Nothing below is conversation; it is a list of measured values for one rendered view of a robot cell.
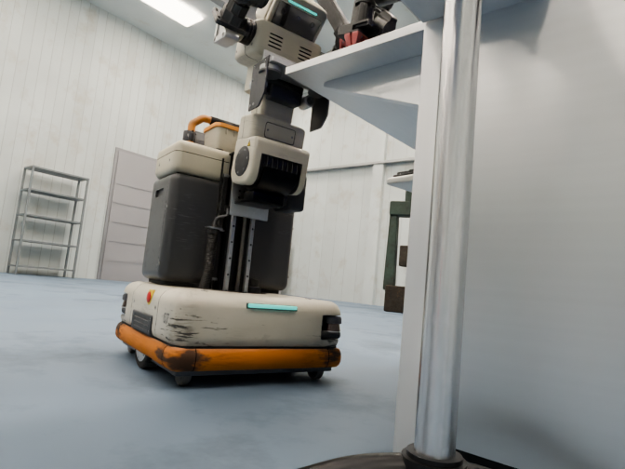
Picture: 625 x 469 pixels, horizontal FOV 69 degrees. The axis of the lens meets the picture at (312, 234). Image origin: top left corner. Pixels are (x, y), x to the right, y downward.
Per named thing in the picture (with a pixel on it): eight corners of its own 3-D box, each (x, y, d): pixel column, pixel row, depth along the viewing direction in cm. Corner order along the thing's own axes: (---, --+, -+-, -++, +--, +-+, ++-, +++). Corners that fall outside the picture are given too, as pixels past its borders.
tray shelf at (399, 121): (560, 131, 138) (560, 126, 139) (466, 15, 86) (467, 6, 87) (417, 151, 170) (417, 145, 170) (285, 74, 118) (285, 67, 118)
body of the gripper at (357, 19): (367, 25, 112) (373, -5, 112) (336, 33, 119) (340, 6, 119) (382, 37, 117) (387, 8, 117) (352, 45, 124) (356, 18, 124)
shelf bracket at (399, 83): (448, 111, 99) (452, 53, 100) (442, 105, 97) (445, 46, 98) (326, 133, 121) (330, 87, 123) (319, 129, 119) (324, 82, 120)
